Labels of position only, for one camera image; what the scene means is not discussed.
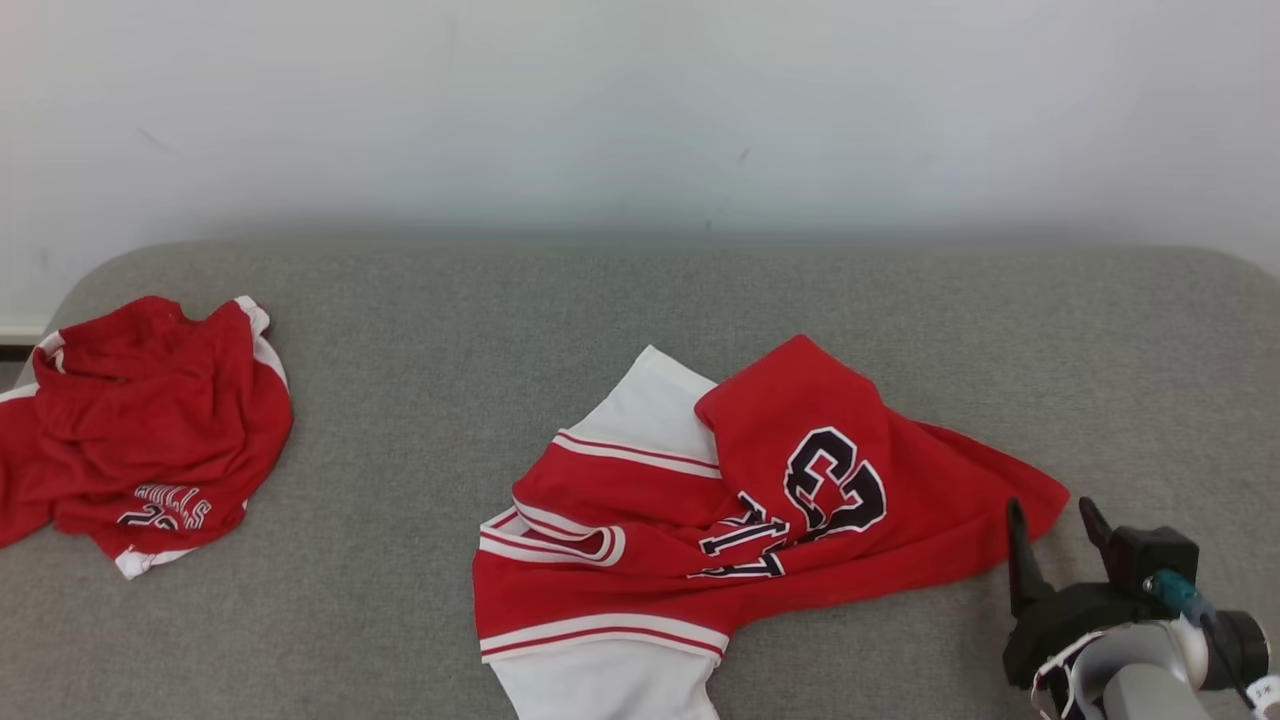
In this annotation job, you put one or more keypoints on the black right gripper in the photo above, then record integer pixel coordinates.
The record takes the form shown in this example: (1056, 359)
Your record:
(1060, 625)

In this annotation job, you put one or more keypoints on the red Bulls 23 jersey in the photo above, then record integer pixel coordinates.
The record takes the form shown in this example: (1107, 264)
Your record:
(650, 570)

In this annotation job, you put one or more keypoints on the red Bulls 23 shorts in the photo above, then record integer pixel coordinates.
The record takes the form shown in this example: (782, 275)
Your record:
(150, 430)

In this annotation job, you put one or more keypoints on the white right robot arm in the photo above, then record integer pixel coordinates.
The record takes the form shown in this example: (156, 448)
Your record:
(1140, 680)

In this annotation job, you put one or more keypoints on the grey fabric sofa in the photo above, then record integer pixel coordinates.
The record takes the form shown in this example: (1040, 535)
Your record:
(400, 620)

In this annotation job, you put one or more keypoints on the dark skirting board strip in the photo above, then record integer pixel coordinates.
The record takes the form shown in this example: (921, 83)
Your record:
(18, 345)

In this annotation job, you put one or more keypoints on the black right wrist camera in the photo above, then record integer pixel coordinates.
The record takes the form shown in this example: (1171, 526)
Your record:
(1150, 550)

